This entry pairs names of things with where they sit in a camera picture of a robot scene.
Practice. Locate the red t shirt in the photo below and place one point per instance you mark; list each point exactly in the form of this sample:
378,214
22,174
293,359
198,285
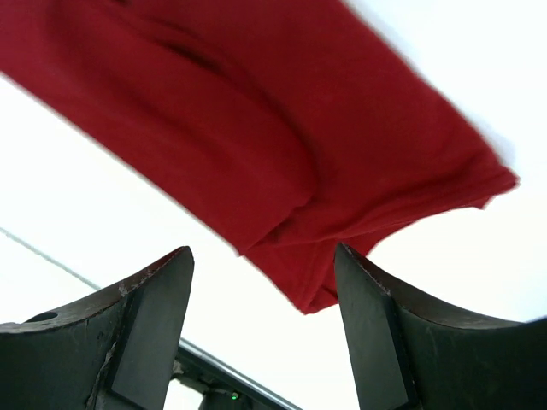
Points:
287,127

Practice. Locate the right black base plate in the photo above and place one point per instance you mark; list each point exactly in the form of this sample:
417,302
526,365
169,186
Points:
221,386

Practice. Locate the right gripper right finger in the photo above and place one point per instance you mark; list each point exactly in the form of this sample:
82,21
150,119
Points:
411,350

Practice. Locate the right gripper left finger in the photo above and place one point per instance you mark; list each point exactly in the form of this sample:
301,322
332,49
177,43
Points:
94,337

